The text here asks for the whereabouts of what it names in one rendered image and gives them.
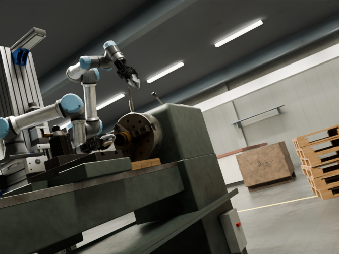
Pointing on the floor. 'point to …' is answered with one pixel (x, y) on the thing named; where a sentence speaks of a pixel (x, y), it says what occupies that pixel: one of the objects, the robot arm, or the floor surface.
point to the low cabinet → (228, 170)
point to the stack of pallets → (321, 178)
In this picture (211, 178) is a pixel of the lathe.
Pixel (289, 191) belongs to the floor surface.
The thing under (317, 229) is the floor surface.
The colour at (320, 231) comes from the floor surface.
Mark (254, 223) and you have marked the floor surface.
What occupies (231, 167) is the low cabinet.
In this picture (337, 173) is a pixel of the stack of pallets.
